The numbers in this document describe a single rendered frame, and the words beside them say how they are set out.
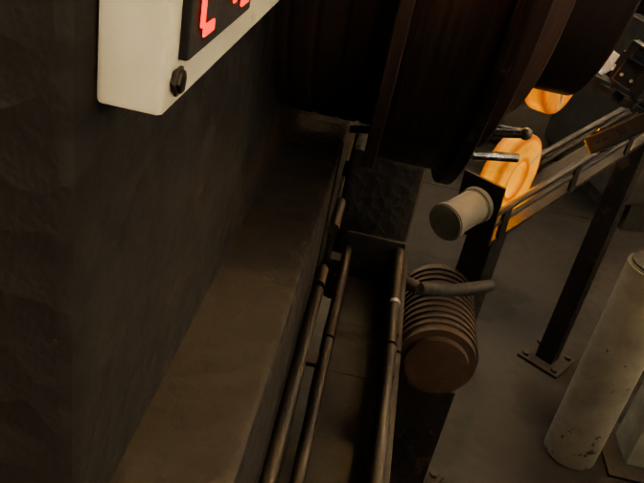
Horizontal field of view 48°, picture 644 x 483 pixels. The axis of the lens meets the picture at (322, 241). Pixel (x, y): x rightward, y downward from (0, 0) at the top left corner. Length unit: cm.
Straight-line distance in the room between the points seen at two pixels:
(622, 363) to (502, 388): 41
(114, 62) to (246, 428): 22
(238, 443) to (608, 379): 132
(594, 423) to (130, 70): 156
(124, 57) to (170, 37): 1
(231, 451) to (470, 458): 135
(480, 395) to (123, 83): 170
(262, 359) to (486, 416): 142
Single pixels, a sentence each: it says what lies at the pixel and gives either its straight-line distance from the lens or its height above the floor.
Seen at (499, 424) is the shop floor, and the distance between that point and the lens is 181.
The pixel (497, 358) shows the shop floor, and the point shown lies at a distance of 201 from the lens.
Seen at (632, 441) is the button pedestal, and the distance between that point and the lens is 185.
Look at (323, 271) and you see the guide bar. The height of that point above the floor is 76.
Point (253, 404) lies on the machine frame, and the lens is 39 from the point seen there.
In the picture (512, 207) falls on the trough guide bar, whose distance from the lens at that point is 118.
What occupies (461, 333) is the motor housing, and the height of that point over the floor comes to 53.
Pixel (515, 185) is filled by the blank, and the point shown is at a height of 68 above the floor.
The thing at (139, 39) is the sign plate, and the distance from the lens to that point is 21.
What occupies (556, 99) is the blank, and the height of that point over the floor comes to 85.
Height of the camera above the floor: 114
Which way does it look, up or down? 30 degrees down
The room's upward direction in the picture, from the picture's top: 12 degrees clockwise
